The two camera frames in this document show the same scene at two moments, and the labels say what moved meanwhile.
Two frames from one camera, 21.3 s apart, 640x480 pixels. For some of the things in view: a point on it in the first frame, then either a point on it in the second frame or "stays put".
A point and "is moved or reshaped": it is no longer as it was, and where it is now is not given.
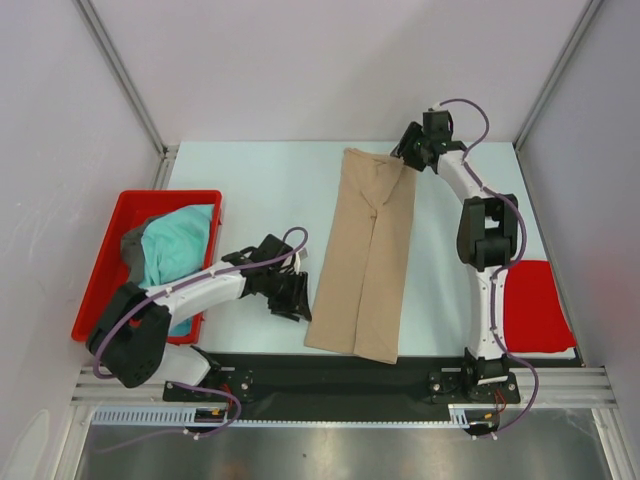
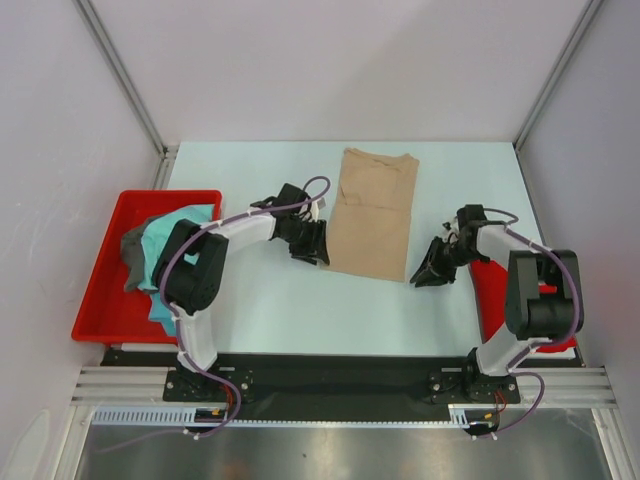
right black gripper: (412, 132) → (432, 261)
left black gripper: (295, 305) → (315, 243)
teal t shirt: (175, 242) stays put
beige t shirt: (361, 301) is moved or reshaped
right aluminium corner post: (589, 12) stays put
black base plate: (324, 386) stays put
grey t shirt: (132, 251) stays put
